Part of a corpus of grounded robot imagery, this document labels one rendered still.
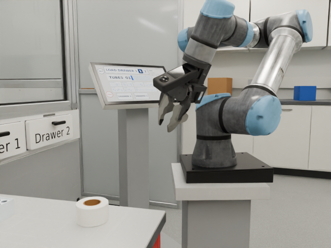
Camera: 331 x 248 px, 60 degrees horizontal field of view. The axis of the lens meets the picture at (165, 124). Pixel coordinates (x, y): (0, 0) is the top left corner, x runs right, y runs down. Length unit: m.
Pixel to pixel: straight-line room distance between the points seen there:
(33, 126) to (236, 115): 0.75
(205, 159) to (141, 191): 1.01
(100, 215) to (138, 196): 1.25
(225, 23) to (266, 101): 0.25
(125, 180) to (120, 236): 1.25
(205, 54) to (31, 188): 0.84
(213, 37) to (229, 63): 3.61
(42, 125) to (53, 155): 0.17
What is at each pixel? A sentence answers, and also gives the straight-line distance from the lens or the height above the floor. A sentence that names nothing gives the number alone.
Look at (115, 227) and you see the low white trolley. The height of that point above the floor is 0.76.
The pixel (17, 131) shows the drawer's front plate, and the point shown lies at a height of 0.90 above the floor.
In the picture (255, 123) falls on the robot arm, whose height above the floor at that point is 0.95.
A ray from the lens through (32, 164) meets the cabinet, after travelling 1.23.
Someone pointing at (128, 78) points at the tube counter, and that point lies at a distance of 1.75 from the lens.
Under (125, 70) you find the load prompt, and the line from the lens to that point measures 1.79.
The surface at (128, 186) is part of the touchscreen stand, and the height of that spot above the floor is 0.44.
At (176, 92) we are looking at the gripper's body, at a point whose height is 1.04.
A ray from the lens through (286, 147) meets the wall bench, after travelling 3.67.
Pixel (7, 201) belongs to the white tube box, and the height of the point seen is 0.80.
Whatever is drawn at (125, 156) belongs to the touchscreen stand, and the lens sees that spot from 1.79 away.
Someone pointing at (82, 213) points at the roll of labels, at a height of 0.79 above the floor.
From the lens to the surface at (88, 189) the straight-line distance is 2.97.
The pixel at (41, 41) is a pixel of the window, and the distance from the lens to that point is 1.31.
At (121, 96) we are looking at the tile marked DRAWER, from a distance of 1.63.
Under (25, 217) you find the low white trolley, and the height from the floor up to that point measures 0.76.
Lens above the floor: 1.05
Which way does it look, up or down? 7 degrees down
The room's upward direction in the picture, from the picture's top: straight up
